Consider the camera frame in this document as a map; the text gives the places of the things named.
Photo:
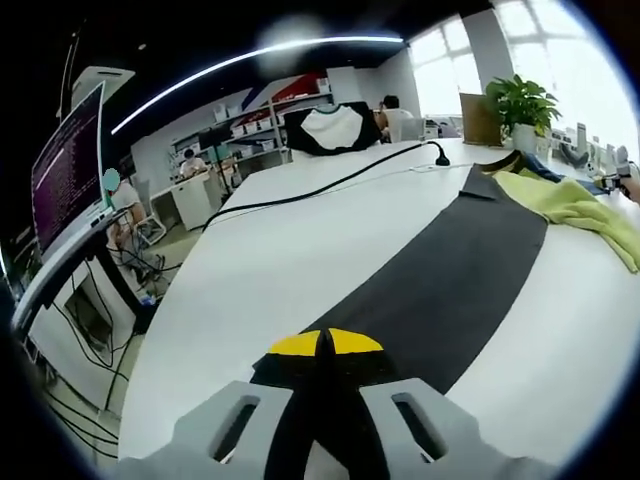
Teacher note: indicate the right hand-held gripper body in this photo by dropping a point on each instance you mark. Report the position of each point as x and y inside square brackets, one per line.
[625, 160]

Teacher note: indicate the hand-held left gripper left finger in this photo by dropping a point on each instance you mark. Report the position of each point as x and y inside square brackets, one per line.
[235, 430]

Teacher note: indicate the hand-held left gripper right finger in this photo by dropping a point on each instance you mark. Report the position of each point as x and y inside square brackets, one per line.
[400, 430]

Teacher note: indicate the yellow-green grey blue garment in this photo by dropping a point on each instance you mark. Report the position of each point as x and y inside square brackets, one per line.
[450, 280]

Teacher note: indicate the person's right hand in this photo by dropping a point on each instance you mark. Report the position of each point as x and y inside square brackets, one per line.
[632, 190]

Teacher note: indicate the dark grey desk object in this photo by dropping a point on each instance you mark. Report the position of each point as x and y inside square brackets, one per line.
[575, 156]

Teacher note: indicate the white upright device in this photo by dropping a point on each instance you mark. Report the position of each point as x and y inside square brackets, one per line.
[582, 134]

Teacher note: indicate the large bright window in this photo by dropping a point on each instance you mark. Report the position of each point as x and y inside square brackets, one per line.
[575, 60]

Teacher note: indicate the green potted plant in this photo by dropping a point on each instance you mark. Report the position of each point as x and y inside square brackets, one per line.
[522, 105]

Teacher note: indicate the brown cardboard box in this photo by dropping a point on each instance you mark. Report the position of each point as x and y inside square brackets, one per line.
[480, 120]

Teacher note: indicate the narrow bright window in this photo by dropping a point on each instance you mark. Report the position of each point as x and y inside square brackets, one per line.
[445, 70]

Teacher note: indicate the white office chair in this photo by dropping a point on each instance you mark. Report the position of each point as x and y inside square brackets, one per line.
[412, 130]

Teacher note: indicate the white cabinet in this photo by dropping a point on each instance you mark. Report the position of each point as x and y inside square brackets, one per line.
[195, 205]

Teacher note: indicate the black-legged laptop stand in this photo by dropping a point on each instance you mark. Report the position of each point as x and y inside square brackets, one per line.
[75, 250]

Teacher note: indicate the black and white raglan shirt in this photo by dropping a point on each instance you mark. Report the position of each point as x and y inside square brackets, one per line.
[330, 130]

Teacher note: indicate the black monitor on tripod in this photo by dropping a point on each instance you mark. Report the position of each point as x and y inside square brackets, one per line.
[215, 137]

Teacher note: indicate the long ceiling light strip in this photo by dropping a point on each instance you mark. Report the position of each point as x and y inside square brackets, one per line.
[350, 38]

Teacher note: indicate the white laptop with purple screen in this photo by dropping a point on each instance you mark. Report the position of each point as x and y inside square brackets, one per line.
[65, 175]

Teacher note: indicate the shelf with white boxes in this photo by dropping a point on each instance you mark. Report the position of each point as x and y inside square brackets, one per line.
[260, 117]

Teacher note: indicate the ceiling air conditioner unit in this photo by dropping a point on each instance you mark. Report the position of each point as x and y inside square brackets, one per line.
[102, 75]

